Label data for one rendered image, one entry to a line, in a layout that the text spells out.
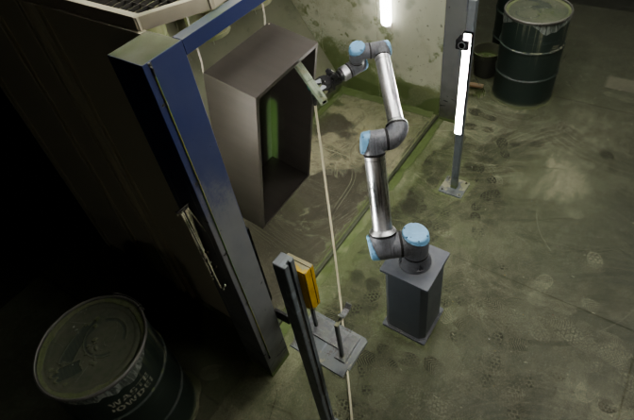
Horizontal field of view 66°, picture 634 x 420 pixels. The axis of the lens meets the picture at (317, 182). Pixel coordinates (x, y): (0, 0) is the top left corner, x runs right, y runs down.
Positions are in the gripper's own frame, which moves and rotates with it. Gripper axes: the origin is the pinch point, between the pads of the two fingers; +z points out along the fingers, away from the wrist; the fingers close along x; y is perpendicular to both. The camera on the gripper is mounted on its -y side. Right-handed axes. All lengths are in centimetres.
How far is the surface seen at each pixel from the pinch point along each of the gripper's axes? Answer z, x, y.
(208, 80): 49, 25, -21
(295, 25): -70, 157, 155
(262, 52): 14.0, 28.1, -14.4
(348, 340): 58, -125, 9
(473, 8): -113, -6, 2
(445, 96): -144, 12, 159
